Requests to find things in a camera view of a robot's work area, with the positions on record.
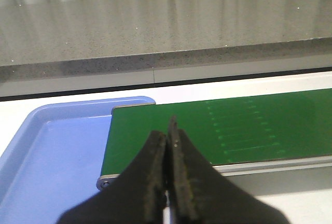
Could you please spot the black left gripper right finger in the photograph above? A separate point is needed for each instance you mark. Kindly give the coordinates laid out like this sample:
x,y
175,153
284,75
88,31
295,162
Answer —
x,y
200,194

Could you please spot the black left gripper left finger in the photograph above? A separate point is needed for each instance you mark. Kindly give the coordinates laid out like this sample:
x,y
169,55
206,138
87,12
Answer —
x,y
137,195

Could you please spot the blue plastic tray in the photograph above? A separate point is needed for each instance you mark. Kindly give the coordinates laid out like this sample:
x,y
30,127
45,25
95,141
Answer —
x,y
55,158

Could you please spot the green conveyor belt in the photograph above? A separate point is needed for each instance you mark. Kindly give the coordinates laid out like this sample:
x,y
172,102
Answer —
x,y
227,131

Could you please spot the grey stone countertop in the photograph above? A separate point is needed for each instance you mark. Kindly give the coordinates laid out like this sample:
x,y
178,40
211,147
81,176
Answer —
x,y
113,36

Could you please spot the aluminium conveyor frame rail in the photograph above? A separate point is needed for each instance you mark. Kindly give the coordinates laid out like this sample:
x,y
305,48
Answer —
x,y
280,176

